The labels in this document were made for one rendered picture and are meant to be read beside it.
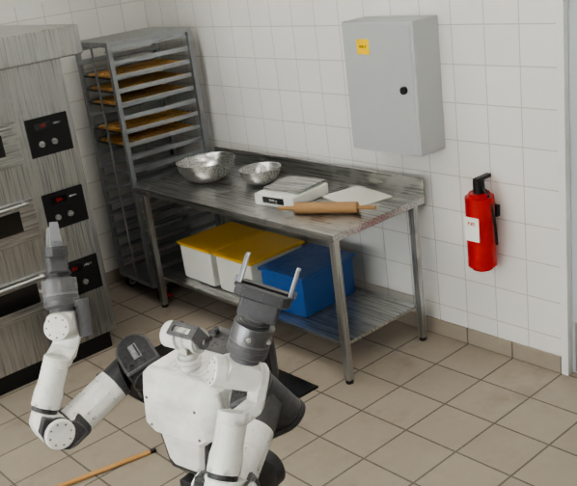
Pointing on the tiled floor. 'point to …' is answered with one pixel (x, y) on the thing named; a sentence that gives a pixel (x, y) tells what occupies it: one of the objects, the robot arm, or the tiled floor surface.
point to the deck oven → (21, 204)
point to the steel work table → (399, 185)
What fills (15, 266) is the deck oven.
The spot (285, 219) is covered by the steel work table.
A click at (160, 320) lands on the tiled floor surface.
